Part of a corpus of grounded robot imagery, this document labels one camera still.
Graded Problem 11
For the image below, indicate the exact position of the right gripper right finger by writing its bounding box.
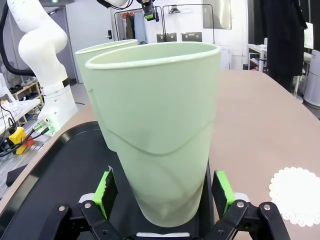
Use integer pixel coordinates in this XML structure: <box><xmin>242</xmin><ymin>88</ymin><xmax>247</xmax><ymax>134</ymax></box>
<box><xmin>209</xmin><ymin>170</ymin><xmax>292</xmax><ymax>240</ymax></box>

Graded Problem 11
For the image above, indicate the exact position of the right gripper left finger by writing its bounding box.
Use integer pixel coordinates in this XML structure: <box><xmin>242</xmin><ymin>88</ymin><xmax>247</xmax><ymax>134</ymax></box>
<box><xmin>44</xmin><ymin>165</ymin><xmax>121</xmax><ymax>240</ymax></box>

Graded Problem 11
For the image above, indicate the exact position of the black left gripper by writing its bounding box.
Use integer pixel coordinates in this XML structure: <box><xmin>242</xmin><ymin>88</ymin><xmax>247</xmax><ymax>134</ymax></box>
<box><xmin>140</xmin><ymin>0</ymin><xmax>155</xmax><ymax>22</ymax></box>

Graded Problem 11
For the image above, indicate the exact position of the white paper doily coaster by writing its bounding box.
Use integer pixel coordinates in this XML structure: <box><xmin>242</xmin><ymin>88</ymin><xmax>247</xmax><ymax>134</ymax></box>
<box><xmin>268</xmin><ymin>166</ymin><xmax>320</xmax><ymax>228</ymax></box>

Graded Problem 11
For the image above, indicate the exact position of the pale green plastic cup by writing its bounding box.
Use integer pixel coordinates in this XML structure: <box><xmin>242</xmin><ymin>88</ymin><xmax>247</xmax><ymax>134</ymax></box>
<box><xmin>84</xmin><ymin>41</ymin><xmax>222</xmax><ymax>228</ymax></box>
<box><xmin>74</xmin><ymin>38</ymin><xmax>139</xmax><ymax>152</ymax></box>

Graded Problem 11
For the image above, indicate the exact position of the black clothes rack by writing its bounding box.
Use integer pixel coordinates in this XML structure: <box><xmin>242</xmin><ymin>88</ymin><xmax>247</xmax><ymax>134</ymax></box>
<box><xmin>113</xmin><ymin>4</ymin><xmax>216</xmax><ymax>46</ymax></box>

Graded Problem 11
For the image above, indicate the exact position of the grey storage box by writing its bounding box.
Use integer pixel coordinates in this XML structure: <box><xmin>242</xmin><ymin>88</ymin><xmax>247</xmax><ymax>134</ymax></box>
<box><xmin>181</xmin><ymin>31</ymin><xmax>203</xmax><ymax>42</ymax></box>
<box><xmin>156</xmin><ymin>32</ymin><xmax>177</xmax><ymax>43</ymax></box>

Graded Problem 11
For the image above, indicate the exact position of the black plastic serving tray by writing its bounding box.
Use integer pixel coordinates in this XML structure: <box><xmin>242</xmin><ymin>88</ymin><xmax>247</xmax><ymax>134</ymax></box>
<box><xmin>0</xmin><ymin>121</ymin><xmax>216</xmax><ymax>240</ymax></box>

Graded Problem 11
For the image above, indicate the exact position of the black foam block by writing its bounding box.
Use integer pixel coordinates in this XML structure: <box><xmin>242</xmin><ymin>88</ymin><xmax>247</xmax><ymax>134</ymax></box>
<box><xmin>6</xmin><ymin>164</ymin><xmax>29</xmax><ymax>188</ymax></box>

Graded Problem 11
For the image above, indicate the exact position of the yellow emergency stop box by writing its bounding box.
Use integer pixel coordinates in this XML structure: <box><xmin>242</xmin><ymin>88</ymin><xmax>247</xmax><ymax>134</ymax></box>
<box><xmin>6</xmin><ymin>126</ymin><xmax>35</xmax><ymax>155</ymax></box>

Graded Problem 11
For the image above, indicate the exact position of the wooden shoe rack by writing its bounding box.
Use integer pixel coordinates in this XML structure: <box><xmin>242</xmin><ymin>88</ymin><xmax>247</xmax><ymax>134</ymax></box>
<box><xmin>7</xmin><ymin>77</ymin><xmax>42</xmax><ymax>121</ymax></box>

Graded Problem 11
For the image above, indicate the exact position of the black hanging coat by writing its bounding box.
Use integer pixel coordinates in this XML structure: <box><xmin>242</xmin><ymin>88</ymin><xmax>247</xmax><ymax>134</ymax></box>
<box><xmin>264</xmin><ymin>0</ymin><xmax>311</xmax><ymax>93</ymax></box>

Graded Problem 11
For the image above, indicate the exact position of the thick black left arm hose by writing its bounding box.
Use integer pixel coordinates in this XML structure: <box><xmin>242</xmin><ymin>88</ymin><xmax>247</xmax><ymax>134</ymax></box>
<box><xmin>0</xmin><ymin>7</ymin><xmax>36</xmax><ymax>76</ymax></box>

